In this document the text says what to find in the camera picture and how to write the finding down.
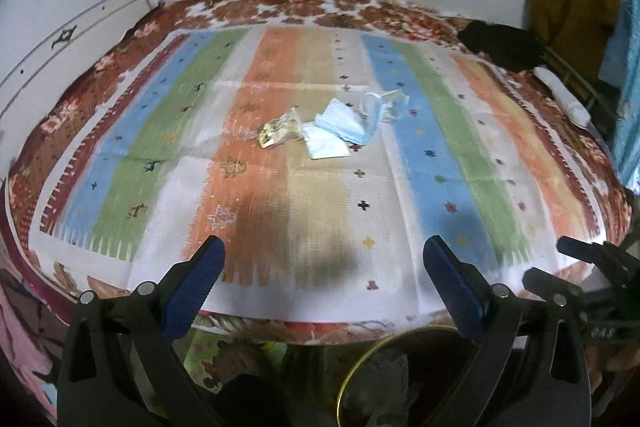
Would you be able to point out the striped colourful mat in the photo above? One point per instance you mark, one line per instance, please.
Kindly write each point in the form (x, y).
(320, 217)

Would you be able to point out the light blue cloth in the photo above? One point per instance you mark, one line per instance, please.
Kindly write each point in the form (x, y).
(625, 82)

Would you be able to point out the white paper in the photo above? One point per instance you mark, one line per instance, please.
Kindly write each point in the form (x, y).
(325, 148)

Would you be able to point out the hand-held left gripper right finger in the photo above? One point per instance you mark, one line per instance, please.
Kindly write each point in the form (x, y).
(452, 287)

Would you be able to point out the clear plastic wrapper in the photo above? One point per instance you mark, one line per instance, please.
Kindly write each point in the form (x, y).
(277, 134)

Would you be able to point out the metal bed rail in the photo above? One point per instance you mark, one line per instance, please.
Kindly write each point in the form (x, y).
(587, 82)

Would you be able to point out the person's right hand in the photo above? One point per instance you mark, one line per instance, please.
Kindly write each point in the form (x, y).
(615, 362)

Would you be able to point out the dark bin with gold rim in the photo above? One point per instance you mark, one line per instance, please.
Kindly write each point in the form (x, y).
(430, 357)

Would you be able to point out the brown floral blanket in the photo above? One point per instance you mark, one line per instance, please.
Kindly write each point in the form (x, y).
(280, 4)

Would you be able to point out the white headboard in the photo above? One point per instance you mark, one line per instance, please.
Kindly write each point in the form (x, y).
(75, 42)

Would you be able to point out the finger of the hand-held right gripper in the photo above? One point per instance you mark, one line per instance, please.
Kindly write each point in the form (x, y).
(542, 279)
(585, 249)

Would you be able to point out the pink floral cloth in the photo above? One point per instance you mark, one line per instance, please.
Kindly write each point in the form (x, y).
(22, 347)

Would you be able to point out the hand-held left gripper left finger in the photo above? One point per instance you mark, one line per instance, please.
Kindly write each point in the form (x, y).
(192, 292)

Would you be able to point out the white rolled cloth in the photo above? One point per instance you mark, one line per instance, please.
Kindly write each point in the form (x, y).
(565, 99)

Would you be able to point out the yellowish clear wrapper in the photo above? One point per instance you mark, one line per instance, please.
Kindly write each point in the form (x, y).
(395, 101)

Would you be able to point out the black cloth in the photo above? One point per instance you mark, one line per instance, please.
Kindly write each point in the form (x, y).
(502, 44)

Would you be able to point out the blue face mask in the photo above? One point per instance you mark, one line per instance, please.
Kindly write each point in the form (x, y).
(345, 122)

